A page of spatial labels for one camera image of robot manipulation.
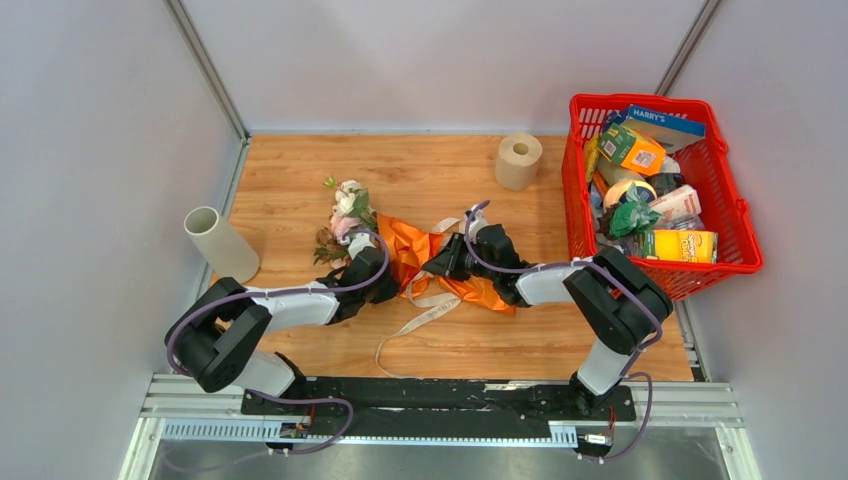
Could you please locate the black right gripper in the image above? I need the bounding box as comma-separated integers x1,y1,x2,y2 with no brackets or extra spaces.
421,233,498,283

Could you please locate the orange wrapping paper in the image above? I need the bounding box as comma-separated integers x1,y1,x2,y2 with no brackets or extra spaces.
376,213,516,316

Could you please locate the artificial flower bunch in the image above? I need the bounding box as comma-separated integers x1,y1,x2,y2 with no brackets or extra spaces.
313,176,378,268

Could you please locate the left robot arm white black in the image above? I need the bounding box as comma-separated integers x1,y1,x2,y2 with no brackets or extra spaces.
164,247,400,415

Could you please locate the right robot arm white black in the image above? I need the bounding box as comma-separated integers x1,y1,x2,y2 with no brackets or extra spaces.
423,224,673,419

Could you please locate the beige cylindrical vase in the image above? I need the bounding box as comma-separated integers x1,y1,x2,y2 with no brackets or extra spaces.
183,206,260,283

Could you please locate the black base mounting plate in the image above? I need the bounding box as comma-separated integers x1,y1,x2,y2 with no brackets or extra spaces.
241,377,637,440

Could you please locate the round yellow white container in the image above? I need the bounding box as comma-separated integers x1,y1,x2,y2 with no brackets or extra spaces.
602,180,658,211

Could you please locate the green crumpled bag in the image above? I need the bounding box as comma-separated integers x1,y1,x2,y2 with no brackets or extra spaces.
608,201,660,239

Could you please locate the green orange carton box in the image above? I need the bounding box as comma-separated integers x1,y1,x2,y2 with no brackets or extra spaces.
599,124,666,176

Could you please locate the red plastic shopping basket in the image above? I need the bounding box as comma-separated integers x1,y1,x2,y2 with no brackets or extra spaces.
561,93,764,300

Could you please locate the yellow orange snack box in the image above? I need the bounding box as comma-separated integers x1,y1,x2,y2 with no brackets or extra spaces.
633,229,718,264

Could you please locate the blue Harry's box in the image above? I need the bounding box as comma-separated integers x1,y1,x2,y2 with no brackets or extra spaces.
616,105,706,154

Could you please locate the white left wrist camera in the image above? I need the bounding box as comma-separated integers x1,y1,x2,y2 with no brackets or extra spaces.
346,232,378,260

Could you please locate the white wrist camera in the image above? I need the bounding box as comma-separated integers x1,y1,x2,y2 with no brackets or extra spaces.
463,210,490,240
346,232,378,260

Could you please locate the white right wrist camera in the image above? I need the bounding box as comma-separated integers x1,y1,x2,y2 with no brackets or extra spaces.
463,210,490,240

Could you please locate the aluminium frame rail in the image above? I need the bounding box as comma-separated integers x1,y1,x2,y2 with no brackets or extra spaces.
120,374,760,479

